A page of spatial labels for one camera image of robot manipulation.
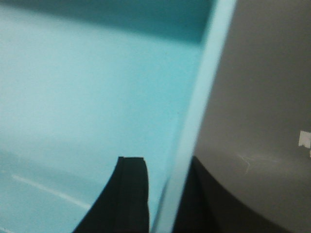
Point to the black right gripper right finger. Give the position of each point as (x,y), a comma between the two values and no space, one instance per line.
(206,207)

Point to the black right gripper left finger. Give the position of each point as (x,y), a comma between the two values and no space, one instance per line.
(122,206)

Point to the light blue plastic tub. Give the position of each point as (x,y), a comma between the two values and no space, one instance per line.
(84,82)

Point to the white paper scrap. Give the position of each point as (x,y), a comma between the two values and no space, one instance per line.
(304,139)

